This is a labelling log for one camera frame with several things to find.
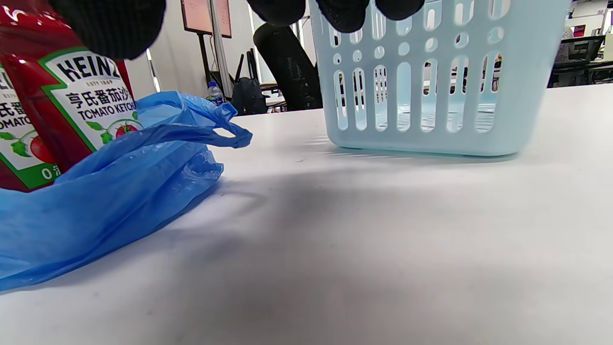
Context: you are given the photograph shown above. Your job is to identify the person's right hand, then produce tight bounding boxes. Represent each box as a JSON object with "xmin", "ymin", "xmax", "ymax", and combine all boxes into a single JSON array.
[{"xmin": 48, "ymin": 0, "xmax": 425, "ymax": 60}]

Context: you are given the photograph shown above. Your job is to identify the red ketchup package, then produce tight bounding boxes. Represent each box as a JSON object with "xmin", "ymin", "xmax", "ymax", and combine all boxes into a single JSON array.
[
  {"xmin": 0, "ymin": 62, "xmax": 63, "ymax": 193},
  {"xmin": 0, "ymin": 0, "xmax": 143, "ymax": 174}
]

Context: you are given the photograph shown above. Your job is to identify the blue plastic bag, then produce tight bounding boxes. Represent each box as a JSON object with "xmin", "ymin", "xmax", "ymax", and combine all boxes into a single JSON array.
[{"xmin": 0, "ymin": 91, "xmax": 253, "ymax": 293}]

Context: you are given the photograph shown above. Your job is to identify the pink screen monitor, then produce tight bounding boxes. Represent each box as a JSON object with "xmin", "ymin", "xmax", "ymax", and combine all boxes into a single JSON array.
[{"xmin": 181, "ymin": 0, "xmax": 233, "ymax": 39}]

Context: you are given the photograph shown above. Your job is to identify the blue water bottle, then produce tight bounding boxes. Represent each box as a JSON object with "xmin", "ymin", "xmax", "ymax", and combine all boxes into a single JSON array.
[{"xmin": 207, "ymin": 81, "xmax": 225, "ymax": 107}]

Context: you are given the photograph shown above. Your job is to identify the black office chair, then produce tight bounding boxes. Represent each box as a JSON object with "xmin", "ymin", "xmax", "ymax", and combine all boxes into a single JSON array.
[{"xmin": 253, "ymin": 23, "xmax": 324, "ymax": 112}]

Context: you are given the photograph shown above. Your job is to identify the light blue plastic basket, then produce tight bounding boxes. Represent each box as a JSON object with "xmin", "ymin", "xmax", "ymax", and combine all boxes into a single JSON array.
[{"xmin": 309, "ymin": 0, "xmax": 573, "ymax": 158}]

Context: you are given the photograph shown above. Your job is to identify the background office desks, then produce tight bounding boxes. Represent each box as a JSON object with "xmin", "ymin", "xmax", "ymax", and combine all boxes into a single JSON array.
[{"xmin": 548, "ymin": 0, "xmax": 613, "ymax": 89}]

